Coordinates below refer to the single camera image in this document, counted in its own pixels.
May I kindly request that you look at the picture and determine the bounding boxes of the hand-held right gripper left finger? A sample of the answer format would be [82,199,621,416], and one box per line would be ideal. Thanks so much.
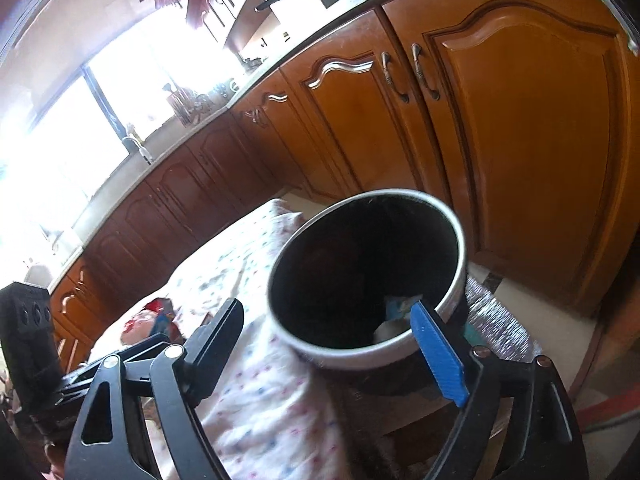
[64,298,246,480]

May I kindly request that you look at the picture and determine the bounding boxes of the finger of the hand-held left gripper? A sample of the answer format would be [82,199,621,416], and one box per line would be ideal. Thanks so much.
[59,360,103,405]

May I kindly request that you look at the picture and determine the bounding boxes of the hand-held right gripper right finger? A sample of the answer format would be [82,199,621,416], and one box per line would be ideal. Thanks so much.
[410,301,590,480]

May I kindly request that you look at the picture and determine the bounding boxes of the black trash bin white rim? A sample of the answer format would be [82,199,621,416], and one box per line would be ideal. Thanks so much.
[266,189,471,411]

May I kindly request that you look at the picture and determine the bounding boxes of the crumpled white paper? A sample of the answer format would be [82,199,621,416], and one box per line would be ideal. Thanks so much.
[374,319,417,347]

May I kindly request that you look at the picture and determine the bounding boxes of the blue white wrapper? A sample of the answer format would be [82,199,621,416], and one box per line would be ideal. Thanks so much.
[384,294,426,322]

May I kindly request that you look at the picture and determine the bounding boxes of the crumpled red foil wrapper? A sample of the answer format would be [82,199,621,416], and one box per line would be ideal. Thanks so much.
[144,299,178,342]

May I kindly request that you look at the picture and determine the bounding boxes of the silver foil sheet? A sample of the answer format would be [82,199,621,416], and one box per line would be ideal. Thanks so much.
[462,277,543,361]

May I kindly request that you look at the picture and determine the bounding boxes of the white floral printed cloth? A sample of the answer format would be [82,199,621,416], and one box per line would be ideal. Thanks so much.
[87,199,353,480]

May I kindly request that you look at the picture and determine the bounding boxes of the white rice cooker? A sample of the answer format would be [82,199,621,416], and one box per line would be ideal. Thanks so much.
[24,263,54,292]

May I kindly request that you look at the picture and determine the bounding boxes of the kitchen window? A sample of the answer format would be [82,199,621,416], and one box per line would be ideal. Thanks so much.
[0,35,236,266]

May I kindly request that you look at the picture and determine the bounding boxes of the chrome kitchen faucet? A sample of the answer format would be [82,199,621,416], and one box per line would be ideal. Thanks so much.
[122,122,154,164]

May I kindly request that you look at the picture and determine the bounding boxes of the wooden lower kitchen cabinets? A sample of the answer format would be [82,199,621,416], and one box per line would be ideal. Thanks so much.
[47,0,640,376]

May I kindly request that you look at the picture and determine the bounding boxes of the utensil rack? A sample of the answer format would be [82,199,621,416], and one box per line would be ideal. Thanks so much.
[164,81,212,127]

